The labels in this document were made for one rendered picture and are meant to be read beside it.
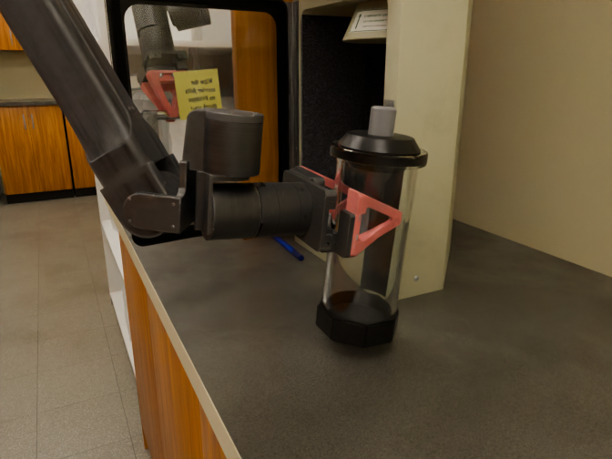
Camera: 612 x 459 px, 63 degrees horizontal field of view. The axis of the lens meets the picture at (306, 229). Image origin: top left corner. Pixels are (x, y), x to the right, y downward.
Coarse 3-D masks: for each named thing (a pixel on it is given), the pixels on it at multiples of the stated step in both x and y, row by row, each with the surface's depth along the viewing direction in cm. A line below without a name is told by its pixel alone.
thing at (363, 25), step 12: (384, 0) 73; (360, 12) 76; (372, 12) 74; (384, 12) 73; (360, 24) 75; (372, 24) 73; (384, 24) 73; (348, 36) 77; (360, 36) 75; (372, 36) 73; (384, 36) 72
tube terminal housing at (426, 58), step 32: (320, 0) 81; (352, 0) 74; (416, 0) 64; (448, 0) 66; (416, 32) 65; (448, 32) 67; (416, 64) 66; (448, 64) 69; (384, 96) 69; (416, 96) 68; (448, 96) 70; (416, 128) 69; (448, 128) 72; (448, 160) 73; (416, 192) 72; (448, 192) 75; (416, 224) 74; (448, 224) 77; (320, 256) 93; (416, 256) 76; (448, 256) 92; (416, 288) 78
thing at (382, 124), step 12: (372, 108) 54; (384, 108) 54; (372, 120) 55; (384, 120) 54; (348, 132) 55; (360, 132) 56; (372, 132) 55; (384, 132) 54; (348, 144) 54; (360, 144) 53; (372, 144) 52; (384, 144) 52; (396, 144) 52; (408, 144) 53
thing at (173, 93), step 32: (128, 32) 75; (160, 32) 77; (192, 32) 80; (224, 32) 83; (256, 32) 86; (128, 64) 76; (160, 64) 79; (192, 64) 81; (224, 64) 84; (256, 64) 87; (160, 96) 80; (192, 96) 83; (224, 96) 86; (256, 96) 89; (160, 128) 81; (192, 224) 88
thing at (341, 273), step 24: (336, 144) 56; (336, 168) 56; (360, 168) 53; (384, 168) 52; (408, 168) 52; (384, 192) 53; (408, 192) 55; (336, 216) 57; (384, 216) 54; (408, 216) 56; (384, 240) 55; (336, 264) 58; (360, 264) 56; (384, 264) 56; (336, 288) 58; (360, 288) 57; (384, 288) 57; (336, 312) 59; (360, 312) 58; (384, 312) 58
